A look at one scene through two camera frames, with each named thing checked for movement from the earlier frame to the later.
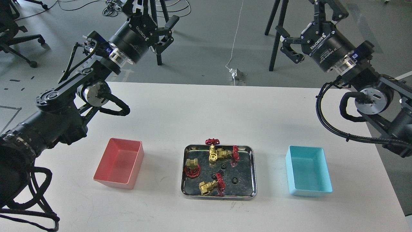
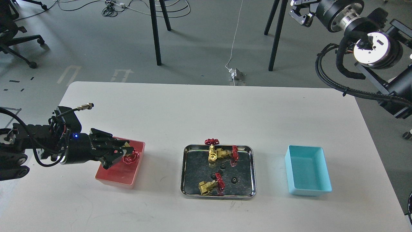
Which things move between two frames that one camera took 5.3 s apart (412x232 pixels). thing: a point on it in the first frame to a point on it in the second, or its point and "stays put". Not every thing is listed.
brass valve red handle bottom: (218, 186) stays put
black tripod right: (273, 15) stays put
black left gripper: (131, 39) to (96, 145)
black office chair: (9, 28) stays put
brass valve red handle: (192, 169) to (129, 158)
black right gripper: (321, 39) to (333, 14)
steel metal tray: (219, 172) stays put
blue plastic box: (308, 171) stays put
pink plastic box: (119, 163) stays put
